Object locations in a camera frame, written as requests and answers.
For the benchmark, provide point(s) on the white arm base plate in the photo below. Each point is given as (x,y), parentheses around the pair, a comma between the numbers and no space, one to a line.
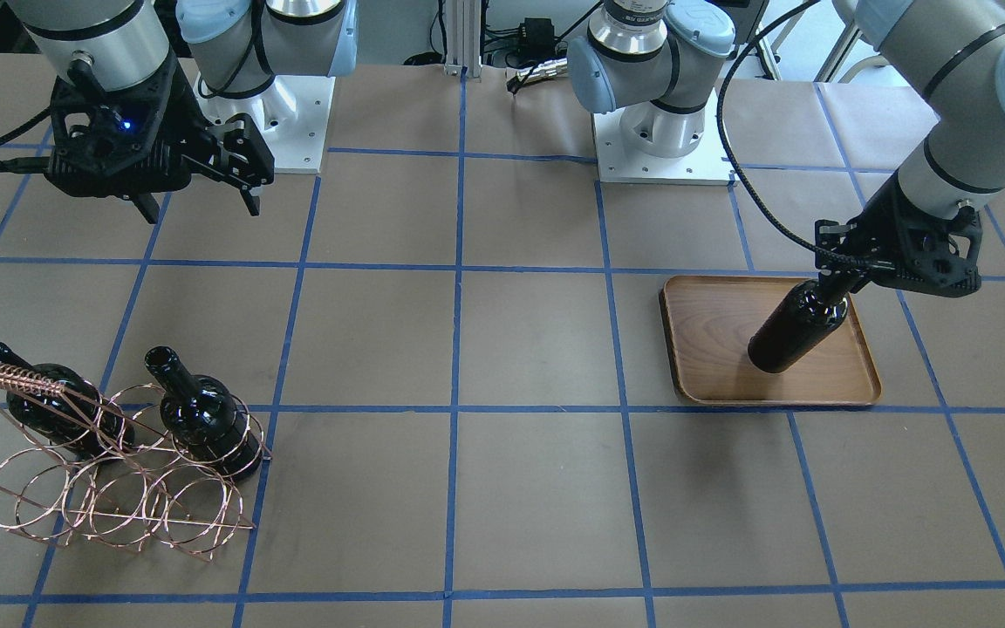
(293,115)
(642,144)

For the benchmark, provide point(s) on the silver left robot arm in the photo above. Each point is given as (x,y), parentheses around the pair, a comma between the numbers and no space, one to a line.
(649,67)

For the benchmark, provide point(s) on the dark bottle in basket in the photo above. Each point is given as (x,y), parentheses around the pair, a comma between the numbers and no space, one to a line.
(49,401)
(202,416)

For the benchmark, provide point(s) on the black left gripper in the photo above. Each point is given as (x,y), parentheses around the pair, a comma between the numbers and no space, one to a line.
(879,223)

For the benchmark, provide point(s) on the dark wine bottle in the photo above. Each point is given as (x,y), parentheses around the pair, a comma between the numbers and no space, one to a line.
(809,313)

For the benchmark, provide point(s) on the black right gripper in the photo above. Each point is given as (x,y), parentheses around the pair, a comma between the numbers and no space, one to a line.
(188,113)

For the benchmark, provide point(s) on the wooden tray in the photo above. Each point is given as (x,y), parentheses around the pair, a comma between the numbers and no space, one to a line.
(709,321)

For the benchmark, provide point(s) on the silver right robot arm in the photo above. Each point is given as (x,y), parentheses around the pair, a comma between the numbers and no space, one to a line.
(239,47)

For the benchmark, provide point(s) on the copper wire bottle basket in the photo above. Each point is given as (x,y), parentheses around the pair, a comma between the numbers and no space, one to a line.
(142,489)

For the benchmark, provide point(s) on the grey chair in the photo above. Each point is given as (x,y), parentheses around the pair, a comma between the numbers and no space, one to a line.
(804,51)

